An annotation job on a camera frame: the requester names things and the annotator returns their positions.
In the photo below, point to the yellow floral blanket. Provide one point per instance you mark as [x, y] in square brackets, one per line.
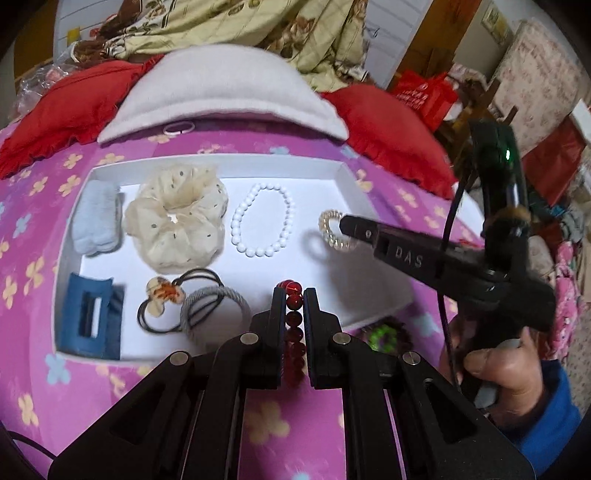
[231, 27]

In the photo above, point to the wooden chair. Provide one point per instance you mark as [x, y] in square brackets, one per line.
[480, 106]

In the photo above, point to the person's right hand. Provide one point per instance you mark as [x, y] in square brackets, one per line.
[512, 383]

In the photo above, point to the white pillow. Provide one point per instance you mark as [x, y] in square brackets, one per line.
[221, 92]

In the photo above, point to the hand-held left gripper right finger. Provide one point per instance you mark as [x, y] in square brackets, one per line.
[311, 323]

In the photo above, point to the red shopping bag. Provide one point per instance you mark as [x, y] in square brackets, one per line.
[427, 97]

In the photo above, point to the white cardboard box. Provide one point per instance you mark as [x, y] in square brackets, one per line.
[295, 277]

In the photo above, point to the wall picture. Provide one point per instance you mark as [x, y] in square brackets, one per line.
[496, 23]

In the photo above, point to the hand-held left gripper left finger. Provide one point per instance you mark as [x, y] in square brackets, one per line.
[278, 323]

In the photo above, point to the person's right forearm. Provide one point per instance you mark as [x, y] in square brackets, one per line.
[554, 415]

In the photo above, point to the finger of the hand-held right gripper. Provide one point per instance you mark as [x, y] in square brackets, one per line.
[408, 258]

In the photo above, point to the cream dotted scrunchie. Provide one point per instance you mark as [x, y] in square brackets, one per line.
[184, 240]

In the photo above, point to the red frilled pillow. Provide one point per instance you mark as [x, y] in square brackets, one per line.
[392, 134]
[69, 106]

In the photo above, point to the light blue fluffy hair clip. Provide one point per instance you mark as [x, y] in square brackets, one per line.
[94, 221]

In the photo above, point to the floral printed cloth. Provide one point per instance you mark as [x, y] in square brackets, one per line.
[540, 78]

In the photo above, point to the clear plastic bag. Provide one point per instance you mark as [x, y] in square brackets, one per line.
[44, 83]

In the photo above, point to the pink floral bedsheet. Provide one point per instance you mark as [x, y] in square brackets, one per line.
[27, 258]

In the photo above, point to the blue claw hair clip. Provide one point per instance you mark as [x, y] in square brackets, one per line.
[74, 318]

